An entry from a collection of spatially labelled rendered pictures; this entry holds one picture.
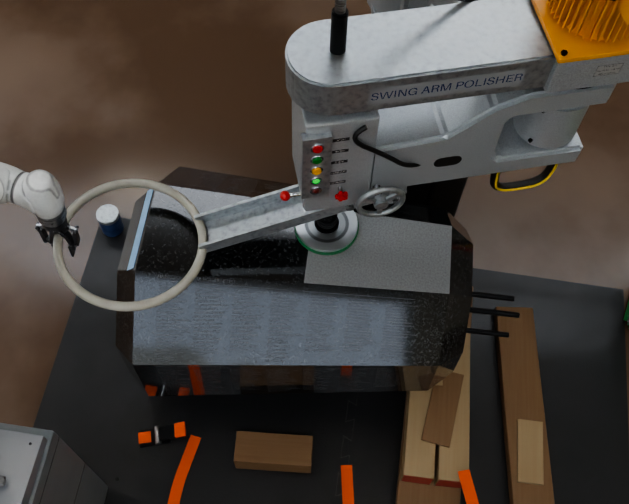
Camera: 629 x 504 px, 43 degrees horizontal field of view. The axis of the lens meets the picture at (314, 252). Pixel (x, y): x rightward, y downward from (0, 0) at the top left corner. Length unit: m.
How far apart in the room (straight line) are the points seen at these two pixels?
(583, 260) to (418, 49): 2.02
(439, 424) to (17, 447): 1.54
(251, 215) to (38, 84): 2.03
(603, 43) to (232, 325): 1.44
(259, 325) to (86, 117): 1.86
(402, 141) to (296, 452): 1.42
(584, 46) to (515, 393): 1.71
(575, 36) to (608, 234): 1.94
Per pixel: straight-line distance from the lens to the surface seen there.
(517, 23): 2.15
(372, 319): 2.66
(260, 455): 3.16
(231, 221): 2.63
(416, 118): 2.28
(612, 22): 2.09
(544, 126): 2.40
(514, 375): 3.43
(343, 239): 2.67
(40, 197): 2.42
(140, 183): 2.74
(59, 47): 4.53
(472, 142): 2.31
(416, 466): 3.12
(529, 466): 3.32
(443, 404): 3.19
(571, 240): 3.88
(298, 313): 2.66
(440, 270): 2.68
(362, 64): 1.99
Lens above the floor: 3.20
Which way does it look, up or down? 62 degrees down
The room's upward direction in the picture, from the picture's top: 2 degrees clockwise
